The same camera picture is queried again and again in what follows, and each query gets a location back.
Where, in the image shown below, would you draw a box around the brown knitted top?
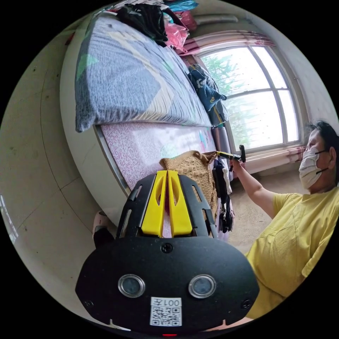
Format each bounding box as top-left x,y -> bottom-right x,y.
159,150 -> 219,222

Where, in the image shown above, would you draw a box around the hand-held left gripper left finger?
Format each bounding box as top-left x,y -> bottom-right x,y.
141,170 -> 168,237

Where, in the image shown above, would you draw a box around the person's right forearm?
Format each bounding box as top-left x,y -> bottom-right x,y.
234,167 -> 276,221

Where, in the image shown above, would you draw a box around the person's body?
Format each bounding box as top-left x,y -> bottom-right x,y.
243,120 -> 339,320

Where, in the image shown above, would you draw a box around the pink slipper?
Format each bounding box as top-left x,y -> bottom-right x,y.
91,210 -> 116,248

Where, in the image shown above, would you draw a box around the bed with grey patterned quilt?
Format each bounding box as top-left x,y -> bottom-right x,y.
59,10 -> 234,237

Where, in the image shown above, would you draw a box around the blue printed clothes heap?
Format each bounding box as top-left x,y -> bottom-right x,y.
187,63 -> 229,127

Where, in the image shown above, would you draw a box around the grey rolled blanket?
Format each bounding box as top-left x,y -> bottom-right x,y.
211,126 -> 234,181

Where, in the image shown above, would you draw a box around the dark hanging clothes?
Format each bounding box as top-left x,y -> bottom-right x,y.
212,156 -> 236,234

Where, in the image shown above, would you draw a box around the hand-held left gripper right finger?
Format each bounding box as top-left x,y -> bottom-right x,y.
167,170 -> 193,237

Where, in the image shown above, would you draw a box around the pile of clothes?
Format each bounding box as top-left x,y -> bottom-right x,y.
115,0 -> 200,54

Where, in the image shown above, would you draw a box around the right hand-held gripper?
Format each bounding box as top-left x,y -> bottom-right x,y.
216,151 -> 243,173

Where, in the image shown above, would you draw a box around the window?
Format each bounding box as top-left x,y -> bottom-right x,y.
195,44 -> 301,155

